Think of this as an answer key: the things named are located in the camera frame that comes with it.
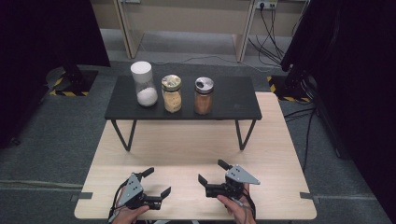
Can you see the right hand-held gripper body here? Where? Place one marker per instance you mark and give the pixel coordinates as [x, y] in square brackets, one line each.
[239, 177]

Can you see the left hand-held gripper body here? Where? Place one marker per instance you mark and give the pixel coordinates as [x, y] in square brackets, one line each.
[132, 191]

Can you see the black shelf rack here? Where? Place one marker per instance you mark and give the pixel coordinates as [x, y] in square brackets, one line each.
[236, 98]

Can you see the silver-lid jar of brown spice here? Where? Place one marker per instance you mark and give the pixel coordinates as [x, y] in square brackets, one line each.
[204, 98]

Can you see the gold-lid jar of yellow spice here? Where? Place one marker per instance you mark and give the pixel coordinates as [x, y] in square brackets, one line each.
[172, 96]

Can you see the white-lid jar of white powder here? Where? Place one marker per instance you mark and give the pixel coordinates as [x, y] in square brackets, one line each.
[145, 90]

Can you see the person's left hand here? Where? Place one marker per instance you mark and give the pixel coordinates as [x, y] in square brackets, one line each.
[129, 216]

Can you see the person's right hand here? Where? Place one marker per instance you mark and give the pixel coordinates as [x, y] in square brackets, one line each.
[235, 210]

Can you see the grey tape strip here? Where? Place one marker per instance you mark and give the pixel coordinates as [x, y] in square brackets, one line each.
[309, 197]
[82, 195]

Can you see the black stand base, striped tape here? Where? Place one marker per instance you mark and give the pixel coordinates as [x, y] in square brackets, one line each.
[289, 88]
[74, 82]

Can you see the beige wooden desk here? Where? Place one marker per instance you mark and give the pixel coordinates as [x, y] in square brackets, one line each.
[186, 15]

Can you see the black curtain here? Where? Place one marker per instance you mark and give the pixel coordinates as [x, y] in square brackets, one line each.
[43, 46]
[358, 77]

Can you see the white wall socket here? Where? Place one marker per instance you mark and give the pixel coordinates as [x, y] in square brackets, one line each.
[266, 4]

